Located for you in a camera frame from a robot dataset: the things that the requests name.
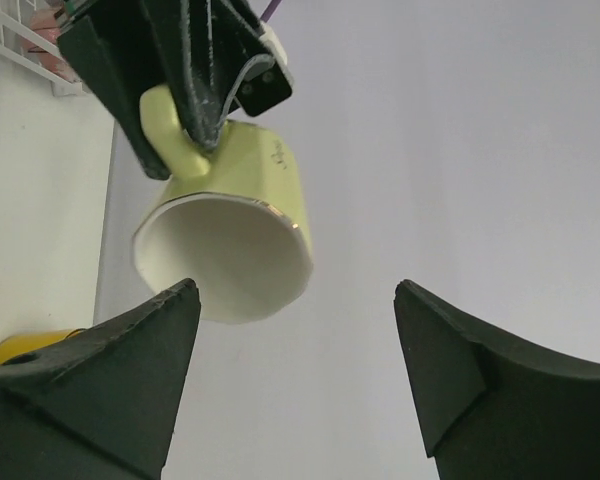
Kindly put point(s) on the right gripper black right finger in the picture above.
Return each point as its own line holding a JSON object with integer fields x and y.
{"x": 492, "y": 405}

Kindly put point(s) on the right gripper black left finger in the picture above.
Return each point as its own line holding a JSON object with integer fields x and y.
{"x": 103, "y": 403}

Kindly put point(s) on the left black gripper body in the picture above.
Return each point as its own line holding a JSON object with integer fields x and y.
{"x": 264, "y": 87}

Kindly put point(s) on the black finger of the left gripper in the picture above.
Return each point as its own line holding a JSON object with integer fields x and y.
{"x": 207, "y": 49}
{"x": 116, "y": 58}

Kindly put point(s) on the pink patterned mug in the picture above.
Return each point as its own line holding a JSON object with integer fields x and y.
{"x": 43, "y": 22}

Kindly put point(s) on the pale yellow mug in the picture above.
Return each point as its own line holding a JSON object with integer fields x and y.
{"x": 233, "y": 220}

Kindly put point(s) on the clear acrylic dish rack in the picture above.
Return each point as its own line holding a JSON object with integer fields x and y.
{"x": 14, "y": 24}

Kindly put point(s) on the yellow glass cup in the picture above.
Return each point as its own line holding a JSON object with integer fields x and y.
{"x": 20, "y": 344}

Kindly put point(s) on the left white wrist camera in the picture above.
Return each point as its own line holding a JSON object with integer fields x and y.
{"x": 270, "y": 39}

